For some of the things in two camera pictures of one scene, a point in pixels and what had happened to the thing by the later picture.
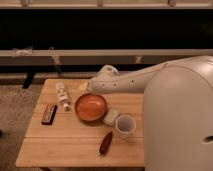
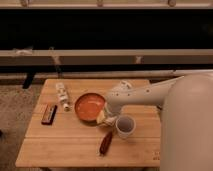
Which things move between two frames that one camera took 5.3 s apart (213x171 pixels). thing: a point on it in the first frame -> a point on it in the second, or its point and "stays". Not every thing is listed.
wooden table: [76, 126] stays
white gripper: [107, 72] -> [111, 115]
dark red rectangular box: [49, 114] stays
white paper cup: [125, 125] stays
